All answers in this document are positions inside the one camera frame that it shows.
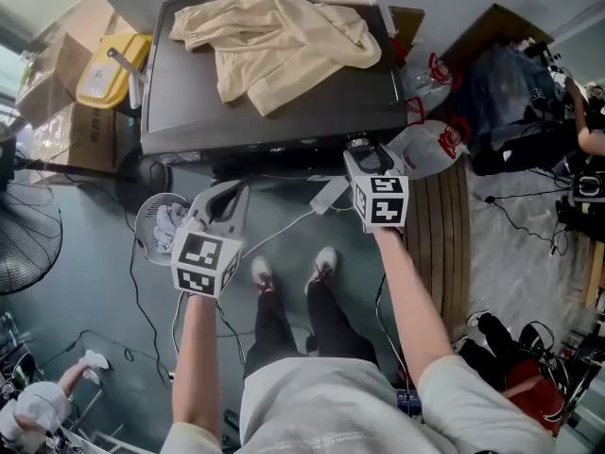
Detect white power strip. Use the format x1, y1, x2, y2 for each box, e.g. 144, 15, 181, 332
309, 175, 351, 216

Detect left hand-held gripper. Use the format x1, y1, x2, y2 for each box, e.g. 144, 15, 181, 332
170, 180, 252, 298

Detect clear bag with red handles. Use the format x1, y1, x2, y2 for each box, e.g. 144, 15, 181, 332
401, 52, 462, 125

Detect yellow plastic bin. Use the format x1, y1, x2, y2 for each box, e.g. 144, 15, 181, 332
75, 33, 153, 111

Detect blue plastic wrapped bundle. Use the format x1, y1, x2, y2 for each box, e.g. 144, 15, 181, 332
465, 43, 568, 136

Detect person's light grey t-shirt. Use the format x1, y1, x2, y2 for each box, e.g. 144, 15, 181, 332
158, 355, 559, 454

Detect large brown board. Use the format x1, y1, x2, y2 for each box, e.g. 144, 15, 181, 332
437, 2, 557, 70

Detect person's right forearm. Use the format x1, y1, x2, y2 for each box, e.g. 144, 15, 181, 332
372, 227, 455, 387

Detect white round mesh basket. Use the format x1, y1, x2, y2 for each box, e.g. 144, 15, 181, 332
134, 191, 199, 268

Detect small brown cardboard box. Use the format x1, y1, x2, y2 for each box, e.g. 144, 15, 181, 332
387, 5, 426, 46

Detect printed brown cardboard box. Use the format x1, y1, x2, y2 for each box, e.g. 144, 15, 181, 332
32, 104, 143, 172

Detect brown slatted wooden bench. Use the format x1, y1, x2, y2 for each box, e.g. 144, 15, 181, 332
401, 161, 474, 344

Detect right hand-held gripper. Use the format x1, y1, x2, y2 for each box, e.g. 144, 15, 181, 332
342, 143, 410, 235

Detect black floor cable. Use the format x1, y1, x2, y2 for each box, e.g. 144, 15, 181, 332
374, 274, 410, 383
485, 189, 569, 256
123, 205, 174, 390

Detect white bag with red handles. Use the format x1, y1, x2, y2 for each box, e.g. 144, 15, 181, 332
387, 115, 473, 182

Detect person's white sneaker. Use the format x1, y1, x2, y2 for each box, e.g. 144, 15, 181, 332
304, 246, 339, 295
250, 254, 276, 297

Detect black pedestal fan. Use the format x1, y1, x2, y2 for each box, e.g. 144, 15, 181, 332
0, 132, 174, 297

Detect dark blue device box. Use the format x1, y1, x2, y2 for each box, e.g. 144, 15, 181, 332
394, 385, 423, 418

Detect grey handled white pole tool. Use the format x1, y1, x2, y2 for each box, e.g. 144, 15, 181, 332
106, 47, 146, 110

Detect person's right white sneaker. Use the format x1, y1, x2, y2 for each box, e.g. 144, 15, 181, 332
304, 246, 339, 295

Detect white power cable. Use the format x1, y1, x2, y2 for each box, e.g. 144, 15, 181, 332
238, 205, 317, 260

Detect person's black trousers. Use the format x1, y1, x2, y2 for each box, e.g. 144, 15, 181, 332
243, 276, 382, 382

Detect person's left white sneaker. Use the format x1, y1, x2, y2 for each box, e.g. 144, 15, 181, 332
250, 254, 276, 297

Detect cream crumpled garment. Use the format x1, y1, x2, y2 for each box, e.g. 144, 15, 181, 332
168, 0, 383, 116

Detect crumpled white rag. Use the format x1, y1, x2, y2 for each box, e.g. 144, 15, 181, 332
153, 201, 193, 254

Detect person's left forearm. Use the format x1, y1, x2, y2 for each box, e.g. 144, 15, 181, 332
170, 293, 223, 439

